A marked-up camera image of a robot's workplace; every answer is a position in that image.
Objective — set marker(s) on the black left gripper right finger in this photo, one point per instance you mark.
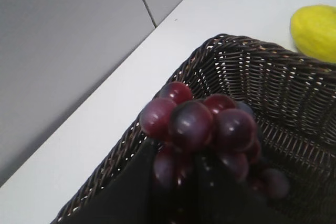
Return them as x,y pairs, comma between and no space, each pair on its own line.
222,200

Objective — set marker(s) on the black woven basket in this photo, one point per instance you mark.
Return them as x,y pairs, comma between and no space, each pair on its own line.
293,101

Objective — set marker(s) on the red grape bunch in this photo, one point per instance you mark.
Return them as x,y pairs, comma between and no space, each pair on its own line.
217,126

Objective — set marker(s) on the yellow lemon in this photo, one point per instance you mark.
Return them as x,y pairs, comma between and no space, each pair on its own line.
312,29

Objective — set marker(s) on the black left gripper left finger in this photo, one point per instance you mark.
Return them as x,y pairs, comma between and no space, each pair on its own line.
126,199

